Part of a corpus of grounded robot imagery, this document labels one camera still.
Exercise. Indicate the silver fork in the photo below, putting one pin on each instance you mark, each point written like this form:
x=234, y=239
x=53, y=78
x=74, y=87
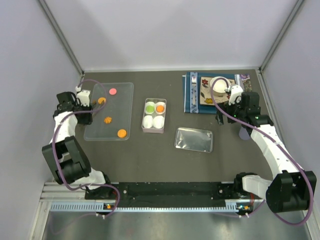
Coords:
x=194, y=84

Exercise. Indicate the cream ceramic bowl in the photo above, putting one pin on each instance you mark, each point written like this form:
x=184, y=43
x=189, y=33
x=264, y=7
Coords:
x=220, y=84

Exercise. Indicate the patterned napkin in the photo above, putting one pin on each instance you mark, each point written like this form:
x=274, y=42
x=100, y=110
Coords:
x=244, y=81

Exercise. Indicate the clear plastic cookie tray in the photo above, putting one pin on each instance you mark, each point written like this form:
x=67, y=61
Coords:
x=118, y=107

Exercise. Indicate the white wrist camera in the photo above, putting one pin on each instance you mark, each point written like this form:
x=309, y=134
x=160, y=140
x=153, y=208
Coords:
x=83, y=96
x=235, y=94

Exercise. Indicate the orange cookie upper left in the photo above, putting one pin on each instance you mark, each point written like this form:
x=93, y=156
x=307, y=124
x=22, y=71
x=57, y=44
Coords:
x=101, y=100

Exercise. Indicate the orange round cookie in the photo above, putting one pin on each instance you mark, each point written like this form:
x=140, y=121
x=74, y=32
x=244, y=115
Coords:
x=160, y=109

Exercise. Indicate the orange flower cookie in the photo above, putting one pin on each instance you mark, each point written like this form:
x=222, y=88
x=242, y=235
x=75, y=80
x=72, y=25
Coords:
x=108, y=120

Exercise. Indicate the orange cookie near corner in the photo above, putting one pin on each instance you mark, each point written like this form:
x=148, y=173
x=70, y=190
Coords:
x=122, y=133

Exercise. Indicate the metal tongs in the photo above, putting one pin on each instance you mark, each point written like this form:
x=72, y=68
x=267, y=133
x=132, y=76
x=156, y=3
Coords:
x=96, y=107

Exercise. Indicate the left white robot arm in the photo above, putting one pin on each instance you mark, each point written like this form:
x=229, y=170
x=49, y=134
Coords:
x=64, y=156

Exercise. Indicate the green round cookie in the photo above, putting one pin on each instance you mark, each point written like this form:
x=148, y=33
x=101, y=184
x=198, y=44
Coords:
x=150, y=109

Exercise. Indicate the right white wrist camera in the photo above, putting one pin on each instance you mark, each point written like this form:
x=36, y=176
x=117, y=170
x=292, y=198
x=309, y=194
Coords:
x=235, y=94

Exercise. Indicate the floral square plate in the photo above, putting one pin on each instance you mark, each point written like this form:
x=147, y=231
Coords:
x=205, y=92

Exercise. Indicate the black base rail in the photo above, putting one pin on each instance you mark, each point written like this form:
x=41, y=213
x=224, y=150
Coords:
x=177, y=194

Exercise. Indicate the pink round cookie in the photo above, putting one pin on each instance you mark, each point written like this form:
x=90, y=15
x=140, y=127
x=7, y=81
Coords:
x=112, y=91

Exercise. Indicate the blue patterned placemat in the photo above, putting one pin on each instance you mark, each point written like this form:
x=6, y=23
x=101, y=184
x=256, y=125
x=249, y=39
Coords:
x=188, y=93

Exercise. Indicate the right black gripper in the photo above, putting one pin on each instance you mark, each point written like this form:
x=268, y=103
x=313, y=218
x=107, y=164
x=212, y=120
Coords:
x=226, y=107

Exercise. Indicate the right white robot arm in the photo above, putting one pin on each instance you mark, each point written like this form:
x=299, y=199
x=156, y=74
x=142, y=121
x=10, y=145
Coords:
x=292, y=188

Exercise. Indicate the white cookie box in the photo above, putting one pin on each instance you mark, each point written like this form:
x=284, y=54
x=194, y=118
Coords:
x=154, y=123

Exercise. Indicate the purple cup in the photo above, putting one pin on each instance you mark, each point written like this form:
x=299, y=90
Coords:
x=243, y=134

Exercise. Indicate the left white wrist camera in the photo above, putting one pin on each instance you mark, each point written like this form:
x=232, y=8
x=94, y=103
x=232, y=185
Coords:
x=83, y=96

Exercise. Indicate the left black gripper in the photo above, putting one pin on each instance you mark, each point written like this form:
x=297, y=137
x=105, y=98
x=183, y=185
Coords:
x=87, y=120

